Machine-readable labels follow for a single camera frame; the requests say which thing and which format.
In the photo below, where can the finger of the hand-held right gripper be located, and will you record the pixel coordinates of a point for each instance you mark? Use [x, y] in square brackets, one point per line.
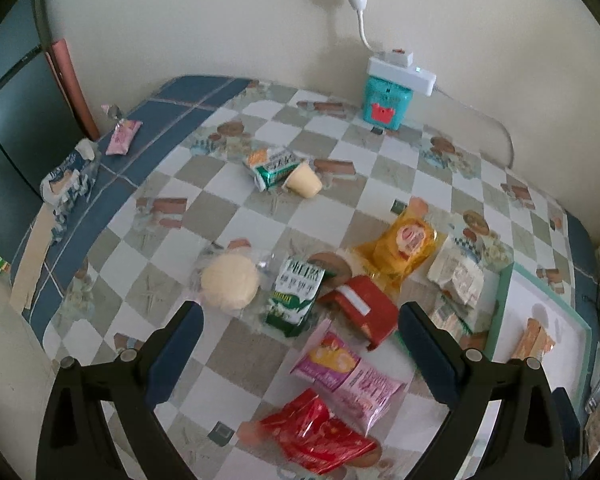
[566, 417]

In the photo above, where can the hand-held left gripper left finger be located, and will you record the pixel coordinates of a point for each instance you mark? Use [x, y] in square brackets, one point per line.
[180, 340]

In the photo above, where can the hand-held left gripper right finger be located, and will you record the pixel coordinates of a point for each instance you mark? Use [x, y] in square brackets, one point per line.
[425, 355]

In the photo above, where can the round bread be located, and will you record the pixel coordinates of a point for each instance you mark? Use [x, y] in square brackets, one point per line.
[230, 282]

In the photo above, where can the large pink snack packet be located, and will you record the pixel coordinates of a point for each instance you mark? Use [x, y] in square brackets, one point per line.
[350, 375]

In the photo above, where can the white snack packet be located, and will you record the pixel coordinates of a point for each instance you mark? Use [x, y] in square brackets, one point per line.
[455, 272]
[452, 320]

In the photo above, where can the white tray with teal rim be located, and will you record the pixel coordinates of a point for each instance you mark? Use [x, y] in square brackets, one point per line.
[545, 300]

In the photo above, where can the green and white biscuit packet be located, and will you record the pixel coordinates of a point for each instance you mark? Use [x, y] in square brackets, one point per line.
[292, 300]

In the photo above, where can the yellow pudding cup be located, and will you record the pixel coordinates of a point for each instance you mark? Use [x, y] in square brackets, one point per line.
[305, 182]

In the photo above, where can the red snack box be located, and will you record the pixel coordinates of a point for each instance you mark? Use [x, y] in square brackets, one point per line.
[370, 310]

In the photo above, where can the orange snack packet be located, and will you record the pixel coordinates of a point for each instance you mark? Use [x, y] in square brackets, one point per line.
[532, 340]

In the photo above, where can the yellow snack packet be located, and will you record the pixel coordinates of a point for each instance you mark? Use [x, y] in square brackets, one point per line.
[405, 242]

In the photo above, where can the brown round pastry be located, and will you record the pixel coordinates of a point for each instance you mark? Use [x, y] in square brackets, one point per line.
[330, 261]

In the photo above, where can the shiny red snack packet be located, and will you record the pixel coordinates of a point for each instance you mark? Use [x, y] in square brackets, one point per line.
[315, 435]

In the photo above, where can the beige cardboard strip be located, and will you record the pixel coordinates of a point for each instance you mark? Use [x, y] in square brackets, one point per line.
[30, 265]

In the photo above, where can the small green biscuit packet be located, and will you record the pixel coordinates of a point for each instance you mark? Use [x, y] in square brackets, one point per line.
[272, 166]

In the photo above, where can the blue and white packet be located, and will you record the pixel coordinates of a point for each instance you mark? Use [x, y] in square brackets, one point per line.
[62, 177]

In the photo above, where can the small pink snack packet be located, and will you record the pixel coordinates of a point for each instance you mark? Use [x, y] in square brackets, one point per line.
[122, 136]

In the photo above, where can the small white cup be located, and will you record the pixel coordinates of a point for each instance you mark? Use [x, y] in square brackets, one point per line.
[86, 148]

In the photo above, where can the clear candy wrapper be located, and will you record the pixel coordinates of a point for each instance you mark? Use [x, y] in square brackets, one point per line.
[111, 110]

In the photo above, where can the teal toy box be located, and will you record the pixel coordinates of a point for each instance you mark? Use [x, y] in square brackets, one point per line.
[385, 95]

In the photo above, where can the pinkish brown board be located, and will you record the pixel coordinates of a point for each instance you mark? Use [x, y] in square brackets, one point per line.
[70, 85]

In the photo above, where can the dark cabinet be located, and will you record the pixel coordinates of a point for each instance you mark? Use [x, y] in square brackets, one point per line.
[20, 110]

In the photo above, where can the white power strip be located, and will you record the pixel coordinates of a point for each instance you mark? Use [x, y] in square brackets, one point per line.
[405, 72]

